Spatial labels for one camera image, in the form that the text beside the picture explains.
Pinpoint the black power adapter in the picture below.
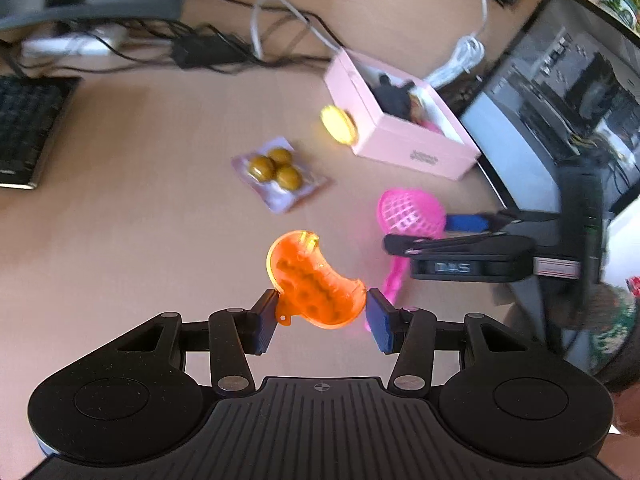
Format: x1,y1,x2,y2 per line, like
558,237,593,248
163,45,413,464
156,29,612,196
172,35,251,69

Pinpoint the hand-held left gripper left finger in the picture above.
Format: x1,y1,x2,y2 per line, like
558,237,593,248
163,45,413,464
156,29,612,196
117,289,279,395

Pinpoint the tangle of black cables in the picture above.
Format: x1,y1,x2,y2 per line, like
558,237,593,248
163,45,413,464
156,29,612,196
0,0,341,79

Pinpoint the green patterned mug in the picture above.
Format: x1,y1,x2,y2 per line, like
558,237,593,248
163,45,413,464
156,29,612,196
597,0,640,37

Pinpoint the white bundled cable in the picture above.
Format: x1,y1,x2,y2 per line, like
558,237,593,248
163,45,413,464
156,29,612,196
425,0,493,89

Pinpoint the white looped cable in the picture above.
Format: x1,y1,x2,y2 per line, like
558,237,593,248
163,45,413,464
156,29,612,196
250,0,346,61

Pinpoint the black keyboard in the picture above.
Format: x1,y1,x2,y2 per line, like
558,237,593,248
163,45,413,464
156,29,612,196
0,75,83,191

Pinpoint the packet of three olives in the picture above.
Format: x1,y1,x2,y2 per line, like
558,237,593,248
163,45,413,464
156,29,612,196
231,137,333,214

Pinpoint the pink cardboard box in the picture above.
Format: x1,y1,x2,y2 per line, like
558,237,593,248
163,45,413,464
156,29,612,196
322,50,482,181

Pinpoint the yellow round toy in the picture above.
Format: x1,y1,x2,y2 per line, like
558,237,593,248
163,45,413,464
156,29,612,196
320,105,359,146

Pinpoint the orange plastic mold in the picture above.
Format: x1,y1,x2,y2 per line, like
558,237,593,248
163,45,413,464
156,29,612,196
265,230,368,331

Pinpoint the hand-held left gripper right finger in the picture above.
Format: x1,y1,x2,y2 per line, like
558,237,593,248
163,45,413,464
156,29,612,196
365,287,528,396

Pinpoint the black plush toy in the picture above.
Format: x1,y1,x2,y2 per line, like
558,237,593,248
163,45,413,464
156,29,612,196
372,74,417,121

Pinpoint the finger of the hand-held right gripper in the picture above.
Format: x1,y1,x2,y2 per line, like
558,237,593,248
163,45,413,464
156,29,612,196
444,210,561,235
382,232,533,262

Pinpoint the pink plastic strainer scoop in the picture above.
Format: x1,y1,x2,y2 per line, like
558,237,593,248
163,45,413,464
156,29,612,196
362,189,446,333

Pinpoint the white power strip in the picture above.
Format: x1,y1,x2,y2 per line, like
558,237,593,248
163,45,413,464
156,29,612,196
20,27,127,59

